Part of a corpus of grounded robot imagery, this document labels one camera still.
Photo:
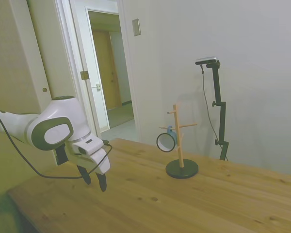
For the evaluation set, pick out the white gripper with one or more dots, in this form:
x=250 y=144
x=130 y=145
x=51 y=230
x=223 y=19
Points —
x=97 y=160

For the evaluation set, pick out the blue enamel mug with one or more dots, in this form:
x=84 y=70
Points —
x=165 y=143

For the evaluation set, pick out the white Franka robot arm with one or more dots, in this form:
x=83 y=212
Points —
x=58 y=109

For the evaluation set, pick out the wooden mug tree stand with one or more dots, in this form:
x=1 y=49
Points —
x=182 y=170

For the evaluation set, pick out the black box on floor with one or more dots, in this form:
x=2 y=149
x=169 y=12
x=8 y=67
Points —
x=61 y=155

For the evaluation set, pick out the white door latch plate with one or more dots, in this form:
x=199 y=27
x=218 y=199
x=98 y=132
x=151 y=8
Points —
x=98 y=86

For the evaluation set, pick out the round brass door knob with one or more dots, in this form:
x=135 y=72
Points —
x=45 y=89

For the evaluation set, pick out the brass door hinge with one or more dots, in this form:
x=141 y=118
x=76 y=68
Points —
x=84 y=75

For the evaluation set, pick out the brown wooden hallway door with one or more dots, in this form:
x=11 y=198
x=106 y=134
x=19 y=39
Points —
x=106 y=72

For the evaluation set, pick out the white open door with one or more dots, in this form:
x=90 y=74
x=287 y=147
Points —
x=92 y=60

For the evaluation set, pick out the black articulated camera stand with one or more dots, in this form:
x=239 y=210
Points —
x=217 y=85

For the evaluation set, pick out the metal wall switch plate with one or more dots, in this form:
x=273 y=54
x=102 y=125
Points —
x=136 y=27

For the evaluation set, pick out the grey camera on stand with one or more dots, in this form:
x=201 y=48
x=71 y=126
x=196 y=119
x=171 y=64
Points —
x=206 y=60

